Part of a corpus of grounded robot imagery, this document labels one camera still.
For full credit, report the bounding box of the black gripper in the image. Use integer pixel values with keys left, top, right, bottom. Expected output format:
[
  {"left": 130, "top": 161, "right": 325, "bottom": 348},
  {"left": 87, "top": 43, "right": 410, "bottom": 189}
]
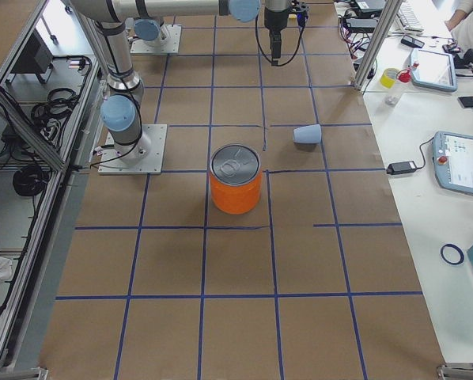
[{"left": 264, "top": 4, "right": 289, "bottom": 66}]

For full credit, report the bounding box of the light blue cup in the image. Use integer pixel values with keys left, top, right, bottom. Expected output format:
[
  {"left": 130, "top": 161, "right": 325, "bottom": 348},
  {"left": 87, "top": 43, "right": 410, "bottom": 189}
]
[{"left": 293, "top": 124, "right": 322, "bottom": 144}]

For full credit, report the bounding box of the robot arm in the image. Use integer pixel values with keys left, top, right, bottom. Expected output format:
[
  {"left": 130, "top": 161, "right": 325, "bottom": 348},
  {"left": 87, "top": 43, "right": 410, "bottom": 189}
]
[{"left": 71, "top": 1, "right": 292, "bottom": 95}]

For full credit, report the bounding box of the yellow tape roll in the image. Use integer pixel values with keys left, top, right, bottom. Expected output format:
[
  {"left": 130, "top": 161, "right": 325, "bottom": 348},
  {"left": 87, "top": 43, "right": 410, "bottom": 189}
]
[{"left": 380, "top": 68, "right": 399, "bottom": 89}]

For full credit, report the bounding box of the orange can with silver lid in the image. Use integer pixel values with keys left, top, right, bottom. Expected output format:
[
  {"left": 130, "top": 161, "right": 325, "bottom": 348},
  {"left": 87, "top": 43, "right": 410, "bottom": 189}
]
[{"left": 210, "top": 143, "right": 262, "bottom": 215}]

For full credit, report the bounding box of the far teach pendant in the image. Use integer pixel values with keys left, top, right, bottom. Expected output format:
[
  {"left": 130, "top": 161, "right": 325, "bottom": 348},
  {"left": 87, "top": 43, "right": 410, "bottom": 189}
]
[{"left": 410, "top": 48, "right": 457, "bottom": 92}]

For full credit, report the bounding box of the teach pendant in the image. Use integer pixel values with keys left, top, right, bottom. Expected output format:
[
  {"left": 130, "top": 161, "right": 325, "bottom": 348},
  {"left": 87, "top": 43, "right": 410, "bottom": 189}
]
[
  {"left": 410, "top": 48, "right": 457, "bottom": 92},
  {"left": 432, "top": 131, "right": 473, "bottom": 194}
]

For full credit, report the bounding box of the black power adapter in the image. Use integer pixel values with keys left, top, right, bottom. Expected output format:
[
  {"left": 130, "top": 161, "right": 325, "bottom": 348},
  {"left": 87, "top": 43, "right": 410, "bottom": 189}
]
[{"left": 386, "top": 161, "right": 418, "bottom": 176}]

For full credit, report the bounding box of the near teach pendant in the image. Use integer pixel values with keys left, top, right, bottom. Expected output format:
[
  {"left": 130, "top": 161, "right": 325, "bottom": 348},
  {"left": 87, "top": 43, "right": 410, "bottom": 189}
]
[{"left": 432, "top": 131, "right": 473, "bottom": 194}]

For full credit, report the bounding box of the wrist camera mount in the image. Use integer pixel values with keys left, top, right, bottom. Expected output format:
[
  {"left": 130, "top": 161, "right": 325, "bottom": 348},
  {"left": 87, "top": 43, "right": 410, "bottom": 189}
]
[{"left": 289, "top": 0, "right": 309, "bottom": 27}]

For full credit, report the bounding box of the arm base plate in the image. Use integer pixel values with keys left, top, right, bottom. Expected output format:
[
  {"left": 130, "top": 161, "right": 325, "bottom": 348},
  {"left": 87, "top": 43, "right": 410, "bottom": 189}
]
[
  {"left": 98, "top": 124, "right": 168, "bottom": 175},
  {"left": 131, "top": 24, "right": 182, "bottom": 55}
]

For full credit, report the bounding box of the aluminium frame post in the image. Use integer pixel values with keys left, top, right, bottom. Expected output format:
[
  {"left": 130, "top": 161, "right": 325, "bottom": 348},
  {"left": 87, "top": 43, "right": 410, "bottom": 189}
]
[{"left": 354, "top": 0, "right": 402, "bottom": 90}]

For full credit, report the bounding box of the blue tape ring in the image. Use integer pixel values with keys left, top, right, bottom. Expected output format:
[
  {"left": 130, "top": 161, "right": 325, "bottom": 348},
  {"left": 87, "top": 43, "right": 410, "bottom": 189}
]
[{"left": 440, "top": 243, "right": 464, "bottom": 267}]

